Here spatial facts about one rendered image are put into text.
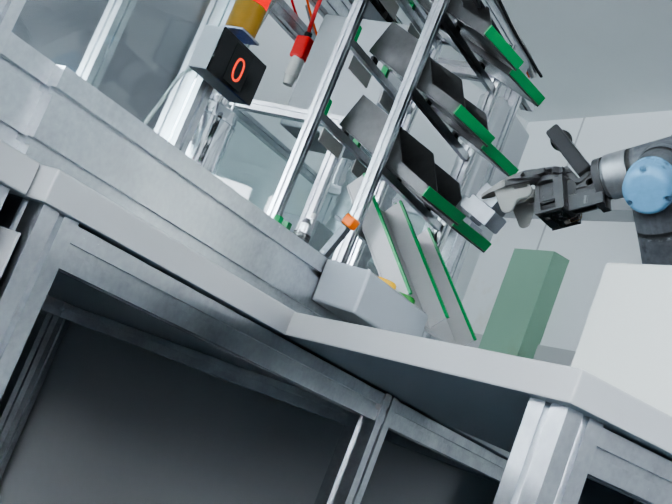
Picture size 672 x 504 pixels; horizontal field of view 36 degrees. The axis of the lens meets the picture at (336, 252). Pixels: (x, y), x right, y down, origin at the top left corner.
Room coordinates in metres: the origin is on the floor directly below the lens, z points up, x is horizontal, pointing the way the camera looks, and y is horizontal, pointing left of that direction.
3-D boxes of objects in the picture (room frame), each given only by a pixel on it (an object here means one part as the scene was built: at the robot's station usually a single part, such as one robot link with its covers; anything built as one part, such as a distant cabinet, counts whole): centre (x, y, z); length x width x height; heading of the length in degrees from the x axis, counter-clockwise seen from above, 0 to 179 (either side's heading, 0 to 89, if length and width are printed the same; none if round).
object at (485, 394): (1.34, -0.42, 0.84); 0.90 x 0.70 x 0.03; 121
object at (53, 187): (1.86, 0.44, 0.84); 1.50 x 1.41 x 0.03; 148
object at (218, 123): (2.55, 0.42, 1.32); 0.14 x 0.14 x 0.38
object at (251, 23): (1.52, 0.26, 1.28); 0.05 x 0.05 x 0.05
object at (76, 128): (1.31, 0.08, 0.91); 0.89 x 0.06 x 0.11; 148
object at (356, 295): (1.43, -0.08, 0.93); 0.21 x 0.07 x 0.06; 148
